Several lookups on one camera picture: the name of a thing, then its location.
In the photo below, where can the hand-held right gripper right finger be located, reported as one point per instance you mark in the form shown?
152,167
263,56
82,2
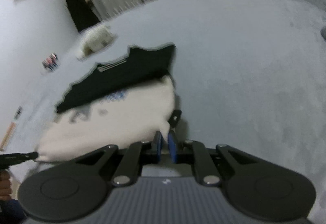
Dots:
172,147

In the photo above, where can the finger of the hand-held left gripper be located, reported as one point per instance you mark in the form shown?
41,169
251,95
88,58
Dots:
24,156

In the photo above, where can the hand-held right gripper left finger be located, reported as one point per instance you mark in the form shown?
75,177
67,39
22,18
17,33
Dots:
159,146

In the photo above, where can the cream and black sweatshirt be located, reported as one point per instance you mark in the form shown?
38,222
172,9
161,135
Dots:
122,111

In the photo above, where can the person's left hand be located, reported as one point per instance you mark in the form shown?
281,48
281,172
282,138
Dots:
5,185

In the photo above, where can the person's left leg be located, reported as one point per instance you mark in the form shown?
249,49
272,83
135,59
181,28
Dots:
9,211

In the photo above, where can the blue phone stand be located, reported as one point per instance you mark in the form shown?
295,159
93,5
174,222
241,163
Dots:
54,68

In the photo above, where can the smartphone with lit screen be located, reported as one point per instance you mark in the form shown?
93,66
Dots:
49,60

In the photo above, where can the white plush dog toy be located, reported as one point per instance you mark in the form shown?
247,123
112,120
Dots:
96,39

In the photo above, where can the black hanging coat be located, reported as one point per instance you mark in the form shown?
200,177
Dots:
81,12

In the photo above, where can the dark grey folded garment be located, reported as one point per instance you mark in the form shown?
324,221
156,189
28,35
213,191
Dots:
324,34

